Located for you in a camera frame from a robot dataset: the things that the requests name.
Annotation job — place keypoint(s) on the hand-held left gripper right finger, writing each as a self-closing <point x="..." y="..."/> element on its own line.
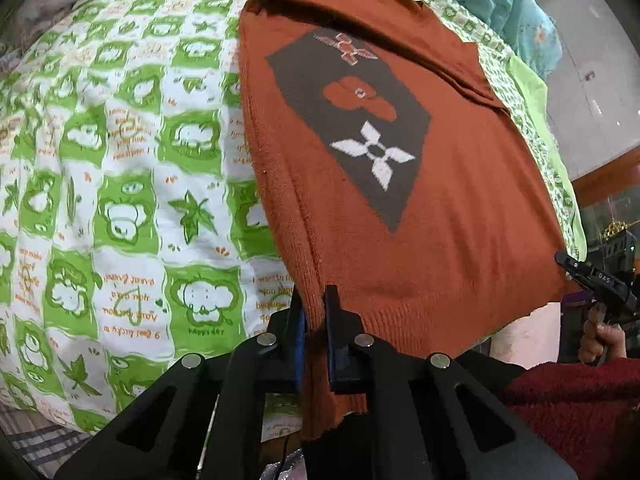
<point x="331" y="345"/>

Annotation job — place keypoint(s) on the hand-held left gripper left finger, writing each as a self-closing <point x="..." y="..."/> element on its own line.
<point x="299" y="347"/>

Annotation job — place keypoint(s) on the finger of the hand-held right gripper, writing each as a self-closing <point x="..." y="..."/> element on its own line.
<point x="595" y="276"/>

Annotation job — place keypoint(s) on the rust orange knitted sweater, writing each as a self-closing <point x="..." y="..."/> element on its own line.
<point x="440" y="240"/>

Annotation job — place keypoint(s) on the person's right forearm red sleeve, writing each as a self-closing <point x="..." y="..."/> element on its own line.
<point x="575" y="410"/>

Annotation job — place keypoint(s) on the person's right hand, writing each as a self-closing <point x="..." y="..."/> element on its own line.
<point x="600" y="342"/>

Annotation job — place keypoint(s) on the brown wooden furniture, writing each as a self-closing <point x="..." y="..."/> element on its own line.
<point x="607" y="172"/>

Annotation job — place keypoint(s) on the green and white printed bedsheet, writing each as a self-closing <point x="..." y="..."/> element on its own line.
<point x="130" y="200"/>

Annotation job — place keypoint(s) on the teal floral quilt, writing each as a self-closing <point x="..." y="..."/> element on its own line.
<point x="505" y="5"/>

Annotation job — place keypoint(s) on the grey plaid cloth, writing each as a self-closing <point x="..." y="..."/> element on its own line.
<point x="35" y="442"/>

